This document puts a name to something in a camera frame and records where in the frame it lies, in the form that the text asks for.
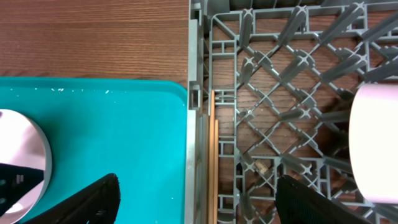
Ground wooden chopstick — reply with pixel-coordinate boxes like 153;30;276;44
208;90;215;224
213;119;219;224

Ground teal plastic tray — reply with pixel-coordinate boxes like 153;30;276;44
1;77;187;223

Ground grey dishwasher rack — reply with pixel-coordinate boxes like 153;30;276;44
184;1;397;223

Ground pink bowl with food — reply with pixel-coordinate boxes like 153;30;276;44
349;83;397;204

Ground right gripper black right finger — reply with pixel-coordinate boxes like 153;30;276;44
275;175;369;224

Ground pink plate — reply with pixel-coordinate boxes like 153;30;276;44
1;109;52;223

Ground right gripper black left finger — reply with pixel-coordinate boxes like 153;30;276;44
25;173;121;224

